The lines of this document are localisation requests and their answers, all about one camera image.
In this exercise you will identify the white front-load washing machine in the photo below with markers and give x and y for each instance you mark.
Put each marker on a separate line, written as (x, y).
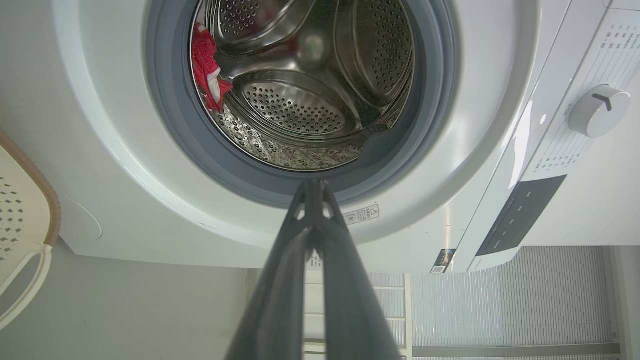
(125, 175)

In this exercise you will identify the dark grey control panel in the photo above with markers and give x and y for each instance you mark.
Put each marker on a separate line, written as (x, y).
(520, 215)

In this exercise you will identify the red and white jersey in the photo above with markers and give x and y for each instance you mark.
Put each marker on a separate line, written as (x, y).
(204, 67)

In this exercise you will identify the cream perforated laundry basket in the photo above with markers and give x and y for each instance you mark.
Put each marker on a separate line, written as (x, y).
(20, 200)

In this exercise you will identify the white round control knob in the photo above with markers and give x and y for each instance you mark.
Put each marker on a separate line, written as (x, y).
(597, 112)

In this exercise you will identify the grey rubber door gasket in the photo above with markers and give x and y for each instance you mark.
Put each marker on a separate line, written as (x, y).
(172, 105)

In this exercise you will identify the black QR code sticker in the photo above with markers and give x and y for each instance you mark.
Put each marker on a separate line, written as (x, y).
(443, 261)

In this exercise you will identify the white warning sticker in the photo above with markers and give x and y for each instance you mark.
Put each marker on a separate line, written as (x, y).
(361, 214)

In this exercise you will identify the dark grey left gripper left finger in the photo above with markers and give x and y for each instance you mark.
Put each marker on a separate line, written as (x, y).
(280, 290)

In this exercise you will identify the stainless steel washing machine drum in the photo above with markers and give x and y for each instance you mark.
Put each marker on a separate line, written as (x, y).
(300, 100)

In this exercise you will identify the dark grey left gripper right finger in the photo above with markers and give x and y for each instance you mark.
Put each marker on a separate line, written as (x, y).
(350, 300)

